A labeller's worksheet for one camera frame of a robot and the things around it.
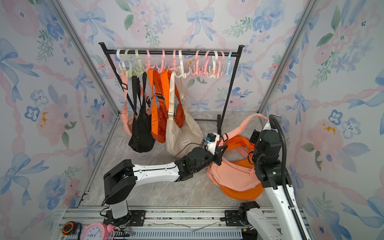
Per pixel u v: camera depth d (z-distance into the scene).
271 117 0.42
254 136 0.58
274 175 0.44
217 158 0.64
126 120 0.87
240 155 0.97
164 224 0.73
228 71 0.72
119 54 0.66
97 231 0.69
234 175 0.76
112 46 0.85
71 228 0.69
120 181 0.50
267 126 0.54
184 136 1.03
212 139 0.62
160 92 0.84
